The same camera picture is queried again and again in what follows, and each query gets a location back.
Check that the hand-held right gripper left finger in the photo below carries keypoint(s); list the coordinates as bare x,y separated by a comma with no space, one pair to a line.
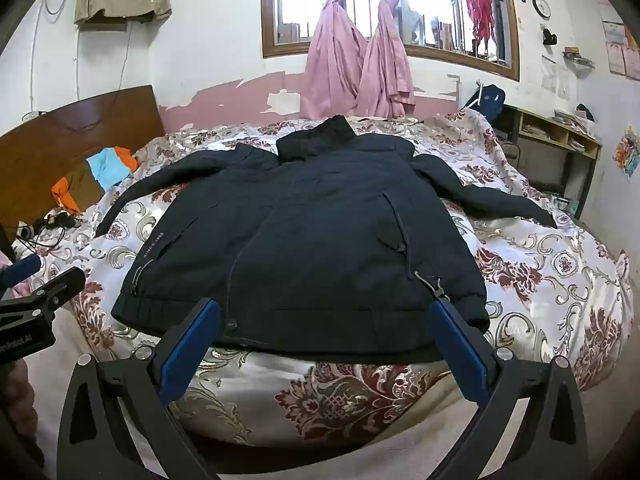
190,352

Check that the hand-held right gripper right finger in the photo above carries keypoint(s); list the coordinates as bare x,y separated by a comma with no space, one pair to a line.
460,355

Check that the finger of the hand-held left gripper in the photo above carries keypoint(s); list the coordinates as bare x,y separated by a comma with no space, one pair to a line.
62,287
22,270

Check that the black padded jacket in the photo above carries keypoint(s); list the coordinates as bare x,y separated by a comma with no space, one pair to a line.
325,210

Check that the person's left forearm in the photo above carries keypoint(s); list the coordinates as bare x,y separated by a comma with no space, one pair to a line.
15,385

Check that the pink fuzzy garment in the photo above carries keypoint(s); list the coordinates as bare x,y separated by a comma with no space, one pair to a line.
19,287

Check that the pale bed sheet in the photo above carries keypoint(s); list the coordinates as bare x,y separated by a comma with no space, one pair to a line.
47,400

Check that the orange garment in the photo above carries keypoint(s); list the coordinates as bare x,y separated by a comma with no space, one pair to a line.
62,192

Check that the brown garment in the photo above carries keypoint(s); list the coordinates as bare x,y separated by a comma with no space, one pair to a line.
82,185

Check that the floral bedspread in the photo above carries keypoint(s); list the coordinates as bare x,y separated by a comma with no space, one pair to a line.
540,270

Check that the wooden headboard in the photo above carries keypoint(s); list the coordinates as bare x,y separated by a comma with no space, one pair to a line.
50,145

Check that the light blue garment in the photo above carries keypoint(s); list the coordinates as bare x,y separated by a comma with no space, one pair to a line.
107,167

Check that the wooden shelf desk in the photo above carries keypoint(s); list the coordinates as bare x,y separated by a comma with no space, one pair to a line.
585,150

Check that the dark blue backpack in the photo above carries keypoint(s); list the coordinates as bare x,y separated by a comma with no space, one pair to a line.
492,100

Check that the stack of papers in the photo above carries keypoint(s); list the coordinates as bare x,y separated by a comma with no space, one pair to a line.
567,120

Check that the pink knotted curtain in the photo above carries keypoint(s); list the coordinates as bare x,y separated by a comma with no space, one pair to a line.
387,60
332,60

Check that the wooden framed window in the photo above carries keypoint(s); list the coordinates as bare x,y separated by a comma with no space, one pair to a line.
267,10

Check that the red hanging garment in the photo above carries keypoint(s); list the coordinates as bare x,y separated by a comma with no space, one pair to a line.
480,10

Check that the colourful wall poster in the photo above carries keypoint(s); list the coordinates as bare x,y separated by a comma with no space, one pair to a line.
627,152

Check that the white wall paper sheet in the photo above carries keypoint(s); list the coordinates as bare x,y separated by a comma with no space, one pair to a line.
555,75

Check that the small wall shelf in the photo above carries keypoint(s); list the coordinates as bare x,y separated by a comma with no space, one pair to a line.
577,59

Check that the black wall object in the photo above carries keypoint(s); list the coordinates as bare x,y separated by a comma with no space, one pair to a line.
549,36

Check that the pinned wall certificates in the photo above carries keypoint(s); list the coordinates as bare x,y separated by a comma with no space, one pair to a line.
616,50

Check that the round wall clock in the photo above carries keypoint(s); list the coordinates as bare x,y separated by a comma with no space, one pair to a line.
541,6

